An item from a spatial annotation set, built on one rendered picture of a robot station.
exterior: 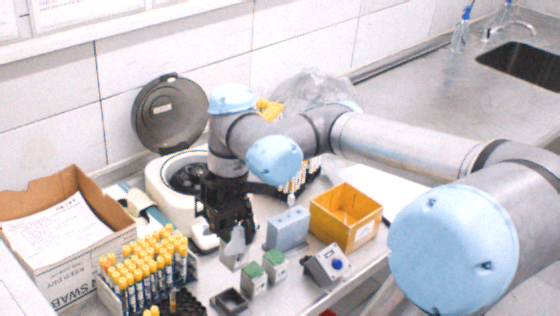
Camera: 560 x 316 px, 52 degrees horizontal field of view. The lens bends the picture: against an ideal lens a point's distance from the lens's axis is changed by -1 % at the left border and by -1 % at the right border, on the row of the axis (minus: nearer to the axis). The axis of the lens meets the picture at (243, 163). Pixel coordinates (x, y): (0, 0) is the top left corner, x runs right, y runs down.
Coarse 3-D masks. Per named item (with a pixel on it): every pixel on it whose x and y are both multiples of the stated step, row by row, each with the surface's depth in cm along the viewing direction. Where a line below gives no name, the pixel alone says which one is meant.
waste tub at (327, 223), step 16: (336, 192) 148; (352, 192) 147; (320, 208) 139; (336, 208) 152; (352, 208) 150; (368, 208) 145; (320, 224) 142; (336, 224) 137; (352, 224) 148; (368, 224) 139; (320, 240) 144; (336, 240) 139; (352, 240) 138; (368, 240) 144
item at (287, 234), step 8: (296, 208) 138; (304, 208) 138; (280, 216) 136; (296, 216) 136; (304, 216) 136; (272, 224) 133; (280, 224) 133; (288, 224) 134; (296, 224) 136; (304, 224) 138; (272, 232) 135; (280, 232) 133; (288, 232) 135; (296, 232) 137; (304, 232) 140; (272, 240) 136; (280, 240) 135; (288, 240) 137; (296, 240) 139; (304, 240) 141; (264, 248) 140; (272, 248) 137; (280, 248) 137; (288, 248) 139; (296, 248) 140; (304, 248) 140; (288, 256) 138
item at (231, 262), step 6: (222, 240) 113; (222, 246) 113; (222, 252) 114; (222, 258) 115; (228, 258) 113; (234, 258) 112; (246, 258) 114; (228, 264) 114; (234, 264) 113; (240, 264) 114; (246, 264) 115; (234, 270) 114
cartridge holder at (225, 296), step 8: (232, 288) 125; (216, 296) 123; (224, 296) 125; (232, 296) 126; (240, 296) 123; (216, 304) 124; (224, 304) 121; (232, 304) 124; (240, 304) 121; (224, 312) 122; (232, 312) 120; (240, 312) 122; (248, 312) 122
